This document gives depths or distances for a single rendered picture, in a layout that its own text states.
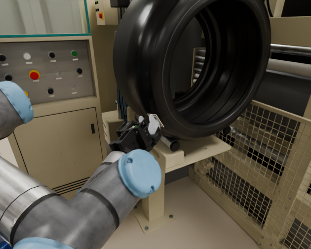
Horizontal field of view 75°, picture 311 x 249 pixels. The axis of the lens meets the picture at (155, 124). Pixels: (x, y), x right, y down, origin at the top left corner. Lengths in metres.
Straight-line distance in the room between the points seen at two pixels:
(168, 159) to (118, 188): 0.52
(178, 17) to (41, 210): 0.53
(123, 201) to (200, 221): 1.44
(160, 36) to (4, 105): 0.41
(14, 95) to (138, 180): 0.39
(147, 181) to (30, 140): 1.17
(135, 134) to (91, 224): 0.28
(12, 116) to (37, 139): 0.85
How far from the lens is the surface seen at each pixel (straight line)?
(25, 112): 0.60
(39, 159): 1.50
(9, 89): 0.59
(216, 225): 1.72
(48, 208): 0.29
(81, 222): 0.28
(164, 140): 0.82
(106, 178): 0.31
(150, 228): 1.64
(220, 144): 1.04
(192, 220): 1.71
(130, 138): 0.50
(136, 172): 0.31
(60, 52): 1.33
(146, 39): 0.60
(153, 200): 1.52
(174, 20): 0.61
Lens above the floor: 1.33
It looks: 27 degrees down
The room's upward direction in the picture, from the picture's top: straight up
